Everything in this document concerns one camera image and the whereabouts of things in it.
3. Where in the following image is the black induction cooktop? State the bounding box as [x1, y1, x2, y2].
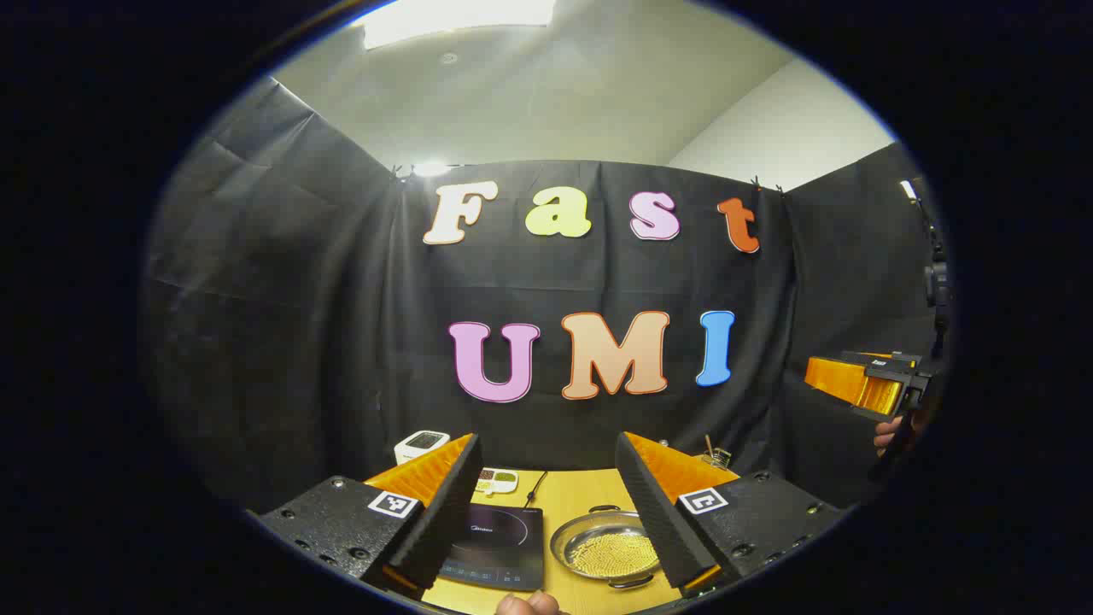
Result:
[435, 502, 545, 592]

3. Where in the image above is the ceiling light panel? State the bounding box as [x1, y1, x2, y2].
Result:
[363, 0, 556, 50]

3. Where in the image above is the black backdrop cloth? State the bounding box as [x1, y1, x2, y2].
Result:
[141, 75, 949, 513]

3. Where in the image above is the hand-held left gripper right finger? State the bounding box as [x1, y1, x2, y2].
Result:
[615, 431, 846, 599]

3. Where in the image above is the black camera stand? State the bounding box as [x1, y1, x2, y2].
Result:
[899, 178, 951, 360]

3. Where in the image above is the steel pot with black handles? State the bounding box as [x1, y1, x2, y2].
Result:
[549, 504, 663, 590]

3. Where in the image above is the pile of yellow soybeans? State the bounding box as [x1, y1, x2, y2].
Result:
[568, 531, 658, 580]

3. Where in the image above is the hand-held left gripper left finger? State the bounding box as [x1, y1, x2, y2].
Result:
[256, 433, 484, 599]

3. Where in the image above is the white toaster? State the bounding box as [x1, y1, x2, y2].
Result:
[394, 430, 451, 466]

